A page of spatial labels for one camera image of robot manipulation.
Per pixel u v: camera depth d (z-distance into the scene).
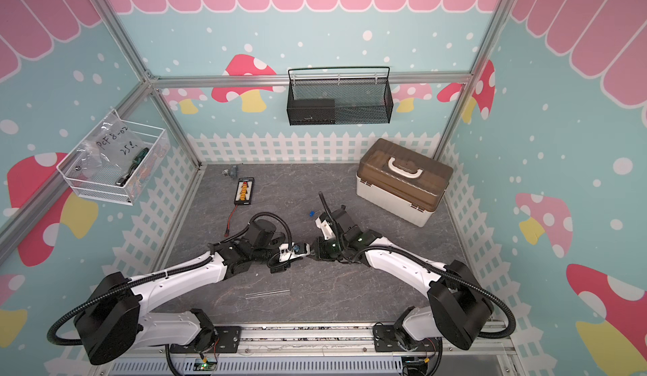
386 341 0.74
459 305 0.42
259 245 0.65
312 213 1.03
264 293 0.83
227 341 0.74
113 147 0.72
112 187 0.65
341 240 0.63
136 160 0.74
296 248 0.69
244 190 1.09
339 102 0.90
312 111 0.87
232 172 1.16
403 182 0.88
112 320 0.41
